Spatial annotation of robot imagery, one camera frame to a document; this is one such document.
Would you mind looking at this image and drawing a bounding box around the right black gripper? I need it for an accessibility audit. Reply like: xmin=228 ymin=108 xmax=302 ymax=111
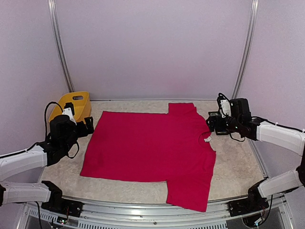
xmin=205 ymin=114 xmax=241 ymax=133

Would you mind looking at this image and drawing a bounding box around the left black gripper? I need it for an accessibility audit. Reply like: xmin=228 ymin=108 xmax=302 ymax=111
xmin=62 ymin=116 xmax=94 ymax=152

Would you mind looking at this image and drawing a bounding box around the yellow plastic basket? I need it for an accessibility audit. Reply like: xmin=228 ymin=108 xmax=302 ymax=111
xmin=48 ymin=91 xmax=92 ymax=126

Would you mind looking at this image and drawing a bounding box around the magenta t-shirt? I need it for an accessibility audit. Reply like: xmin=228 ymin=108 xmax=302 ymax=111
xmin=80 ymin=103 xmax=216 ymax=212

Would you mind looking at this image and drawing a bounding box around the black brooch display box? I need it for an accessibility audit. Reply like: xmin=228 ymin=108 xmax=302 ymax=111
xmin=208 ymin=111 xmax=221 ymax=117

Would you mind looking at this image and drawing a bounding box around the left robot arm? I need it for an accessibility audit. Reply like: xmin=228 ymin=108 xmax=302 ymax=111
xmin=0 ymin=114 xmax=94 ymax=217

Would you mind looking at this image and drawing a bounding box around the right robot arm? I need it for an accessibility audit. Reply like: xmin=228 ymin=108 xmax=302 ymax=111
xmin=207 ymin=93 xmax=305 ymax=217

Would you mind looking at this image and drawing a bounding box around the white garment neck label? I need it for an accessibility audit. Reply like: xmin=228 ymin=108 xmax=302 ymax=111
xmin=204 ymin=136 xmax=212 ymax=142

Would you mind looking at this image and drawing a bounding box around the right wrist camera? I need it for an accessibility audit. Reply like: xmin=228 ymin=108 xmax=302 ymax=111
xmin=217 ymin=93 xmax=231 ymax=118

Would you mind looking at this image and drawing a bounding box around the aluminium front rail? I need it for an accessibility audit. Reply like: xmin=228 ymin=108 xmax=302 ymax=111
xmin=14 ymin=188 xmax=293 ymax=229

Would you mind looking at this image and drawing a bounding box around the right aluminium post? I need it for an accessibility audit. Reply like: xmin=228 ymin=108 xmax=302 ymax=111
xmin=232 ymin=0 xmax=259 ymax=99

